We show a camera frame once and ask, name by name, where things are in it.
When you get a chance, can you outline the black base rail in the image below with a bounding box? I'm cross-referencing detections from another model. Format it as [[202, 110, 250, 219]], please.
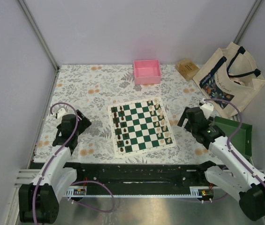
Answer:
[[65, 162, 211, 197]]

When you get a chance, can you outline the beige canvas tote bag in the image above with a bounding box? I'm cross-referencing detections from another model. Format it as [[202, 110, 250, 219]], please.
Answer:
[[193, 42, 265, 119]]

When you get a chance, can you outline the aluminium frame rail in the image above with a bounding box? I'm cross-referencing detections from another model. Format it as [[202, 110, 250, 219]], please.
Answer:
[[12, 168, 265, 200]]

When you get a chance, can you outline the pink plastic box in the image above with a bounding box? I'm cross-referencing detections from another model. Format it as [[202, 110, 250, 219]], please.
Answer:
[[133, 60, 161, 85]]

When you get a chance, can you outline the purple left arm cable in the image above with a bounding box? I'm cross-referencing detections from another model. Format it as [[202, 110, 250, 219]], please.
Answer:
[[32, 102, 81, 225]]

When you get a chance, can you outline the small cardboard box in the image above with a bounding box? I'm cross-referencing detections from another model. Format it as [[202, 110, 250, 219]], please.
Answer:
[[175, 58, 200, 82]]

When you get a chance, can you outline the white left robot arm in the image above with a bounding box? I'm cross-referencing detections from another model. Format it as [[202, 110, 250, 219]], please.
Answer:
[[18, 108, 91, 224]]

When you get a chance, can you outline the floral patterned table mat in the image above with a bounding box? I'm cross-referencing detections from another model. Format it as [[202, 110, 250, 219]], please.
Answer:
[[32, 63, 248, 165]]

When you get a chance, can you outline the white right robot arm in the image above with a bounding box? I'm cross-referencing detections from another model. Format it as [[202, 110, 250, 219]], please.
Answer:
[[178, 103, 265, 221]]

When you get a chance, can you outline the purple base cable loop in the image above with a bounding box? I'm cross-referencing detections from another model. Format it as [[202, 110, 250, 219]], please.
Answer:
[[68, 180, 117, 213]]

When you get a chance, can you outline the green metal tray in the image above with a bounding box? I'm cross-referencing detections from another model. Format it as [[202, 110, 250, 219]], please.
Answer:
[[214, 116, 252, 159]]

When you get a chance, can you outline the green white chess board mat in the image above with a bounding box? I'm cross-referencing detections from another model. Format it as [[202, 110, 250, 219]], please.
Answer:
[[107, 97, 176, 158]]

